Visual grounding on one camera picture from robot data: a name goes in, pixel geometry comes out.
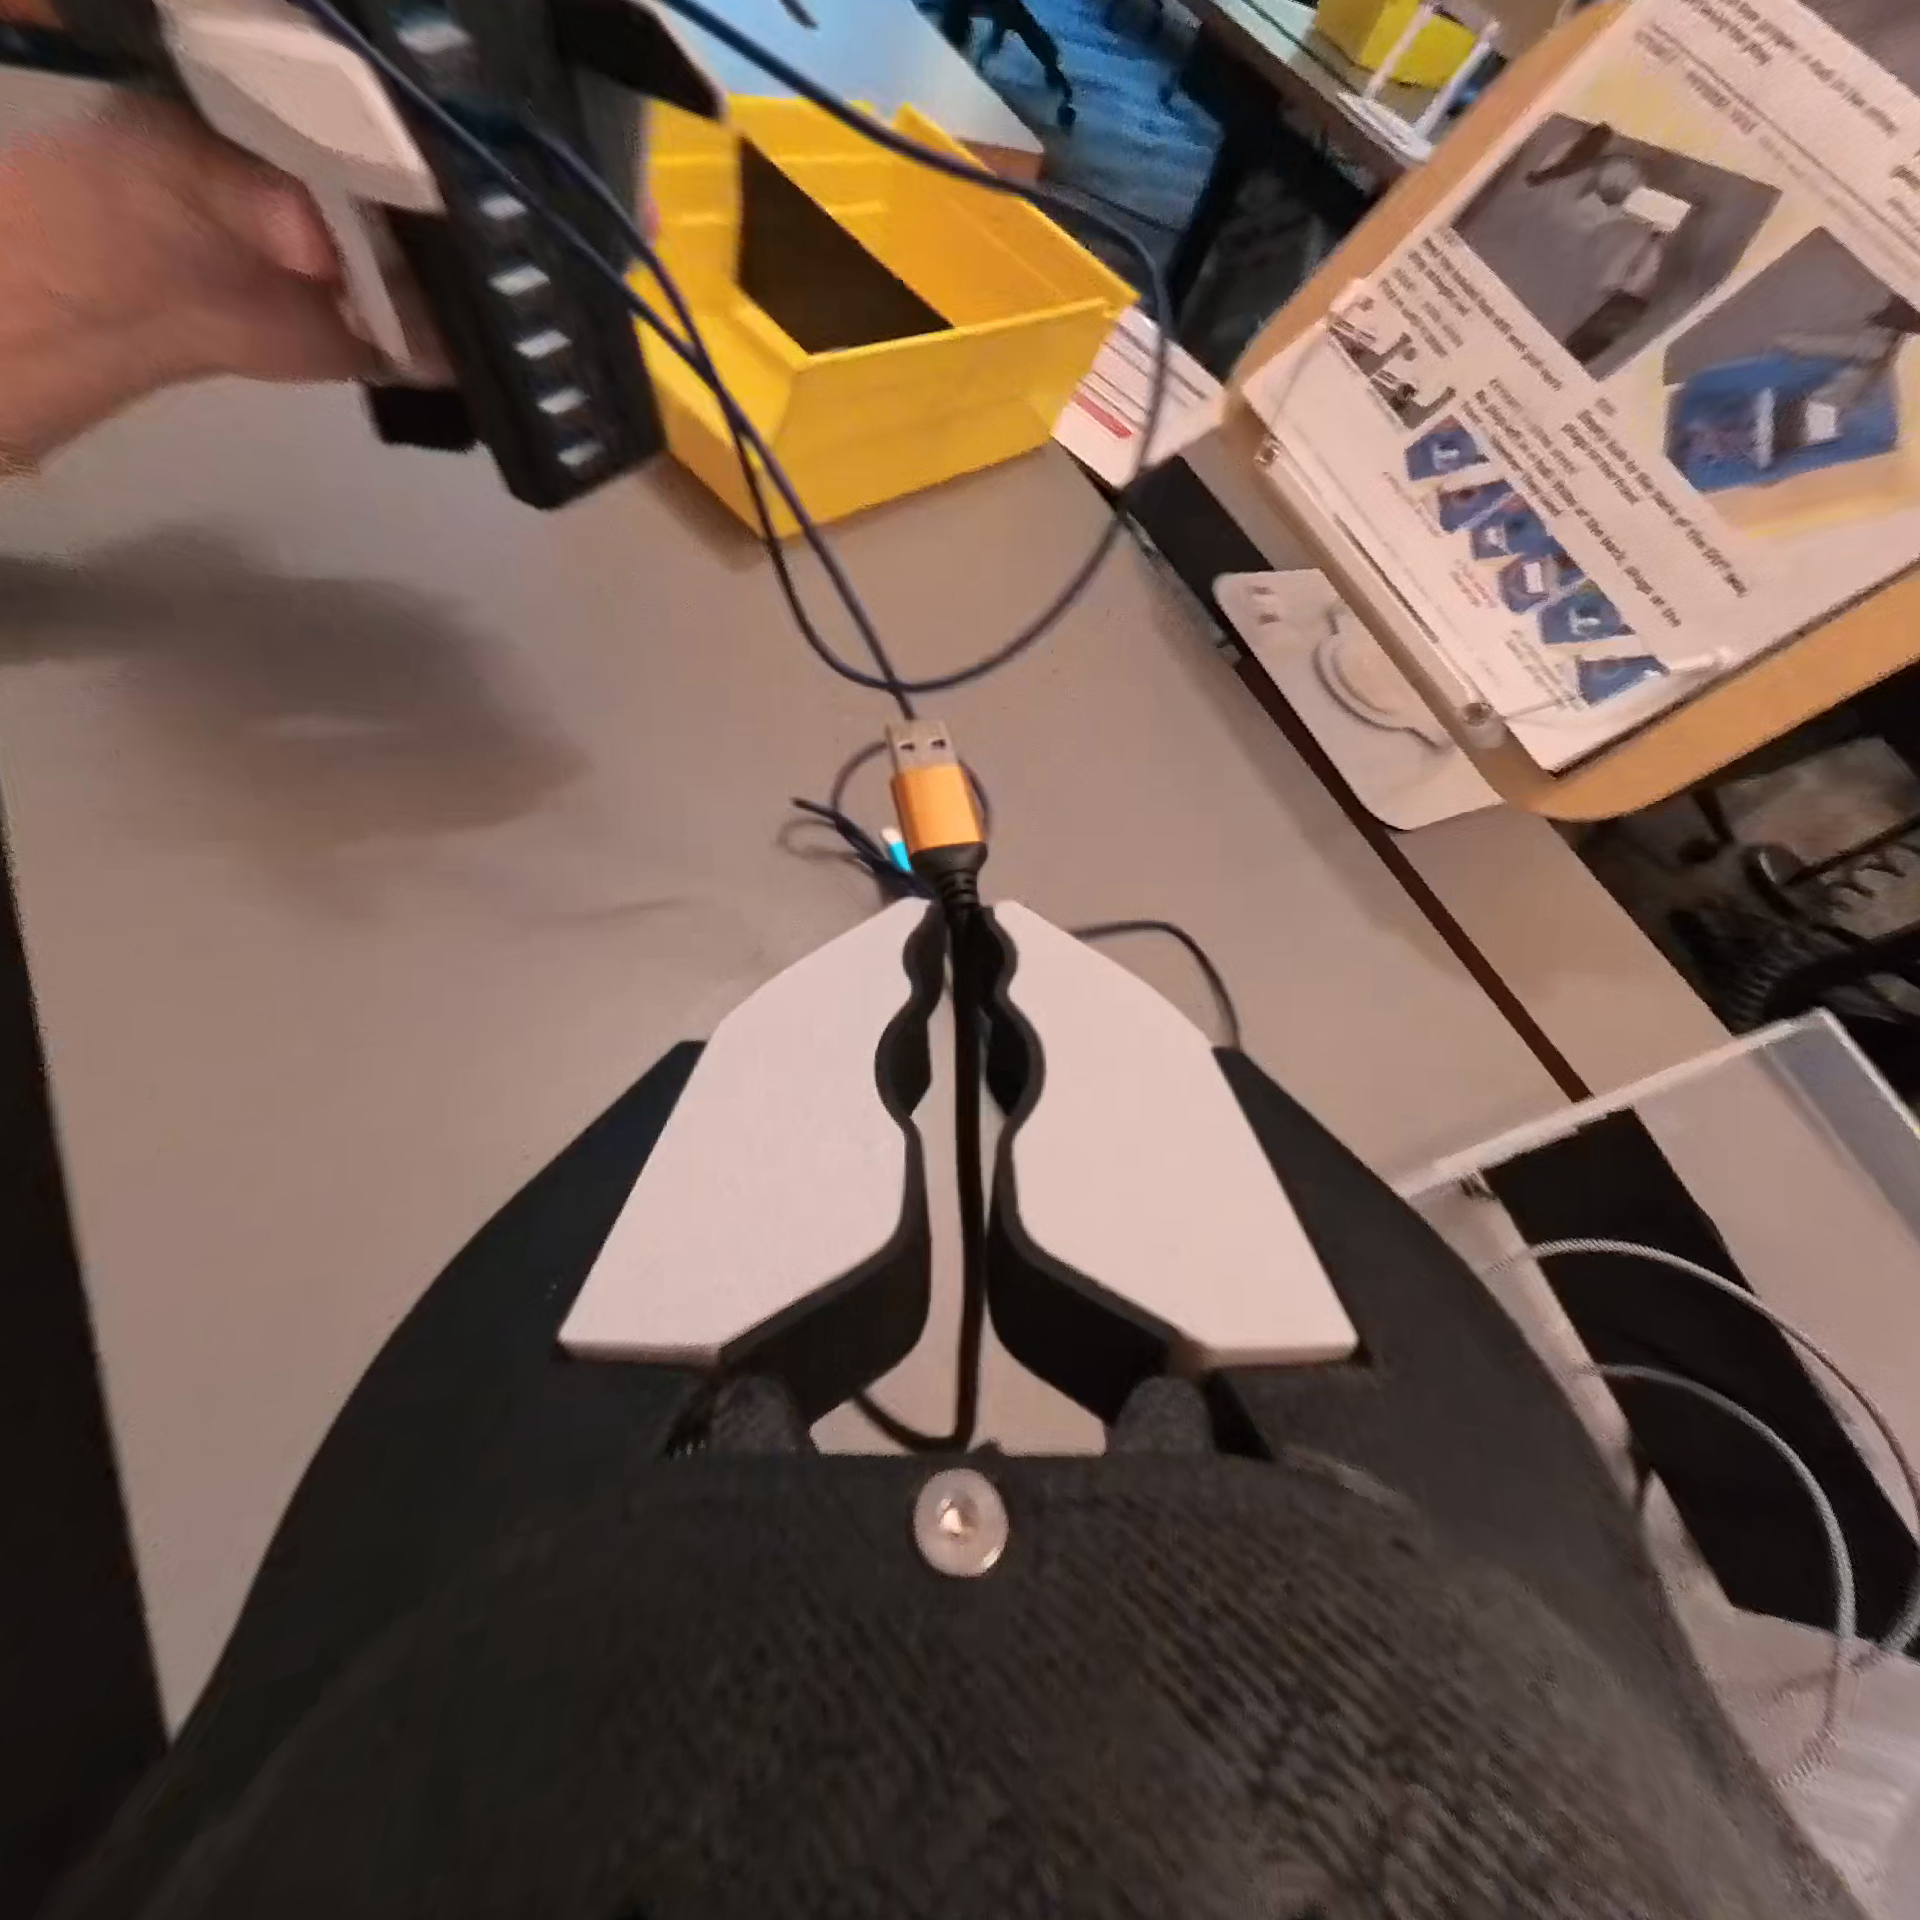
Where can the black multiport usb hub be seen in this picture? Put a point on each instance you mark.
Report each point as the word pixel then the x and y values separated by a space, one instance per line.
pixel 555 389

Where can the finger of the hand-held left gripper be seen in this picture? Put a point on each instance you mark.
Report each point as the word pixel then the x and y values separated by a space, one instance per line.
pixel 662 53
pixel 283 90

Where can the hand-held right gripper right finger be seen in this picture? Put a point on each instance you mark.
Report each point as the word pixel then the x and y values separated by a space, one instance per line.
pixel 1170 1185

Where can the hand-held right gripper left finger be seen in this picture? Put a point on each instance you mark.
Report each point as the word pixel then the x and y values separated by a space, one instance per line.
pixel 763 1185

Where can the white sheet red label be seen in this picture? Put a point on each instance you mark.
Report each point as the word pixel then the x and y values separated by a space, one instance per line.
pixel 1108 421

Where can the clear plastic bin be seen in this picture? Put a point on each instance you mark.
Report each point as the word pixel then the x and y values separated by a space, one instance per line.
pixel 1851 1096

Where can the instruction sheet on wooden stand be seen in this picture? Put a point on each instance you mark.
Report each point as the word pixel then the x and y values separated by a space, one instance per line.
pixel 1799 704

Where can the person's left hand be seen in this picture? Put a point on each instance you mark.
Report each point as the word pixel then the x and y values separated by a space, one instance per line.
pixel 150 271

